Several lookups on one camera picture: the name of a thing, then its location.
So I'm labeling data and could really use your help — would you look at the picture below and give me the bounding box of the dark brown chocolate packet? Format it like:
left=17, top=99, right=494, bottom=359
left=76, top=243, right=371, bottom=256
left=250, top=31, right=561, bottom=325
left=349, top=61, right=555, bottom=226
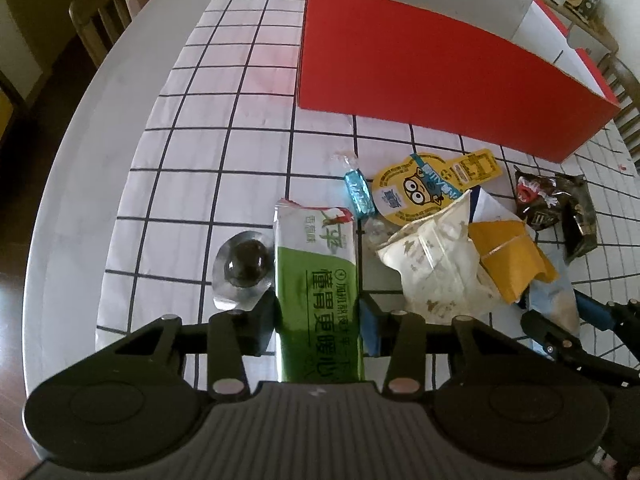
left=514, top=167, right=586, bottom=231

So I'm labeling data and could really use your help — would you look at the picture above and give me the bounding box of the blue wrapped candy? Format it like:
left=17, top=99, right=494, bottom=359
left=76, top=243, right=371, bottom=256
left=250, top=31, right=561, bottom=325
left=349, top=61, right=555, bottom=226
left=332, top=152, right=378, bottom=218

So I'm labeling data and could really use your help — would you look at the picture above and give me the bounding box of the red cardboard box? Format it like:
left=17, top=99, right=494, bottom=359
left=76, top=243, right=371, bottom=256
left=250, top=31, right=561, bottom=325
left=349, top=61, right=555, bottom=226
left=295, top=0, right=621, bottom=163

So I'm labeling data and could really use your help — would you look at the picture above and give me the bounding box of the light blue packet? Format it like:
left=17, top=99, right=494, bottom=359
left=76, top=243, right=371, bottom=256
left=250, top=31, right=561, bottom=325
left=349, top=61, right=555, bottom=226
left=520, top=277, right=581, bottom=341

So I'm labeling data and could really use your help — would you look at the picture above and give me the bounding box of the black snack packet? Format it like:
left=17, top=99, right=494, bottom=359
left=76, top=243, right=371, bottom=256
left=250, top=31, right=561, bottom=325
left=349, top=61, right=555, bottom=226
left=562, top=197, right=598, bottom=261

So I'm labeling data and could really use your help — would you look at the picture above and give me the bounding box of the white sideboard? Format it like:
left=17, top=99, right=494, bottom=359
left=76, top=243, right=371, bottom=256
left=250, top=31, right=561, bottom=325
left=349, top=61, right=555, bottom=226
left=510, top=0, right=621, bottom=61

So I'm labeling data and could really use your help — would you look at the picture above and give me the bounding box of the clear plastic wrapper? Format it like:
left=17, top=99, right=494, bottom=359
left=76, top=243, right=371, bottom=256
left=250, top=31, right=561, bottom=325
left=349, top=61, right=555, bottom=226
left=360, top=217, right=403, bottom=261

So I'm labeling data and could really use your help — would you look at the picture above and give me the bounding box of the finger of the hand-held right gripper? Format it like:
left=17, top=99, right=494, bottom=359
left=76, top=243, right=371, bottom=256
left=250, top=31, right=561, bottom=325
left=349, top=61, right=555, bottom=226
left=520, top=309, right=640, bottom=391
left=574, top=291, right=640, bottom=333

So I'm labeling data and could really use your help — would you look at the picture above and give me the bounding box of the cream white packet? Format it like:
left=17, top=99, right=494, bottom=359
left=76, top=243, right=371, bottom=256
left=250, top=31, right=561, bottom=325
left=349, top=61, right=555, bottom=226
left=375, top=190, right=501, bottom=321

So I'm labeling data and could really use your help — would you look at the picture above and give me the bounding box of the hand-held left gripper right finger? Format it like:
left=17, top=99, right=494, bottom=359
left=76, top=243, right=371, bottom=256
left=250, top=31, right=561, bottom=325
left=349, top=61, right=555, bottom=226
left=357, top=292, right=561, bottom=397

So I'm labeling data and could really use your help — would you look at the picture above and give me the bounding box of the wooden chair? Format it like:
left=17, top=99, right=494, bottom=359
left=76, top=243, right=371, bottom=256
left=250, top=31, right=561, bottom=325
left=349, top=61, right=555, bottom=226
left=597, top=52, right=640, bottom=161
left=67, top=0, right=133, bottom=68

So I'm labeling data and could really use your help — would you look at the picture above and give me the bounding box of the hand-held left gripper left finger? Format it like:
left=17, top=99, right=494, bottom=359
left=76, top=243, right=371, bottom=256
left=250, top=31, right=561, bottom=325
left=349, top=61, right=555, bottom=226
left=97, top=299, right=277, bottom=397

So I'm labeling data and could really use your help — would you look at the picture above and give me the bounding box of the green snack packet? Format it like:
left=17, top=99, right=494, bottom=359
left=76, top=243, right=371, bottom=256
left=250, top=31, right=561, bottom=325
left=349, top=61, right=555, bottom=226
left=274, top=199, right=368, bottom=383

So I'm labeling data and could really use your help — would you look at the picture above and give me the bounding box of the checked tablecloth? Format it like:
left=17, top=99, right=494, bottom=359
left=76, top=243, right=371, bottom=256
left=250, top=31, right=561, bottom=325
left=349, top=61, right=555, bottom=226
left=95, top=0, right=640, bottom=361

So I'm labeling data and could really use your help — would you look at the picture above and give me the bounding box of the yellow cartoon packet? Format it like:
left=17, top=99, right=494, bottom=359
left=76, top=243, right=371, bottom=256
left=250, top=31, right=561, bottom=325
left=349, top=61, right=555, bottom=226
left=372, top=149, right=503, bottom=226

